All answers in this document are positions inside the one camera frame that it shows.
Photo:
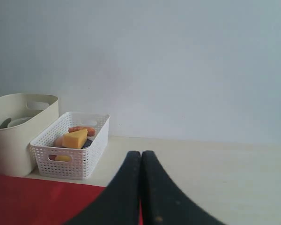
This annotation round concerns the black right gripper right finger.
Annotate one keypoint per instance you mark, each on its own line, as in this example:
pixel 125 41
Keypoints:
pixel 163 202

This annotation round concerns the cream plastic bin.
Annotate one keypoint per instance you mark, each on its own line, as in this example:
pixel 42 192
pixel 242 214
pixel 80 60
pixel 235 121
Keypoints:
pixel 16 156

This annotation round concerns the yellow lemon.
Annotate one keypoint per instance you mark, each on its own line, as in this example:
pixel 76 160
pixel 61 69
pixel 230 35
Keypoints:
pixel 63 158

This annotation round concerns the pale green ceramic bowl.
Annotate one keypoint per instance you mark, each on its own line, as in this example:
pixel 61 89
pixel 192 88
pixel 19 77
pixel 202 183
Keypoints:
pixel 17 122

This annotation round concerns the brown wooden plate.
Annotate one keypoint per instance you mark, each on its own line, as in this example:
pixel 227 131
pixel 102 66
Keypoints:
pixel 5 123

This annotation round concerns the brown egg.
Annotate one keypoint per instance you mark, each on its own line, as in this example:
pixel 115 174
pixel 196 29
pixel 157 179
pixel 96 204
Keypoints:
pixel 58 142

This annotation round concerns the white perforated plastic basket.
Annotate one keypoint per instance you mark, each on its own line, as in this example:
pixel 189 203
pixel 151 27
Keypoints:
pixel 84 160

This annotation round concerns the fried chicken piece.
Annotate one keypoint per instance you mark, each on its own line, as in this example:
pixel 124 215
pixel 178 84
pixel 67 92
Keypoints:
pixel 90 130

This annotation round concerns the yellow cheese wedge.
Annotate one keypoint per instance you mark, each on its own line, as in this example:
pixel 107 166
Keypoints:
pixel 75 140

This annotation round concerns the red tablecloth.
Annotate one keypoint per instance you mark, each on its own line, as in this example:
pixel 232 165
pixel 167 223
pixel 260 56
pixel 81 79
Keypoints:
pixel 25 201

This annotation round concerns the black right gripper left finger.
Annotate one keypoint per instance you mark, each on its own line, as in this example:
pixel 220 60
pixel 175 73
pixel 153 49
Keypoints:
pixel 118 204

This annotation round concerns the red sausage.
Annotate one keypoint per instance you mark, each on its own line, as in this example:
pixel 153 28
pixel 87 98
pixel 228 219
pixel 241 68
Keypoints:
pixel 52 157

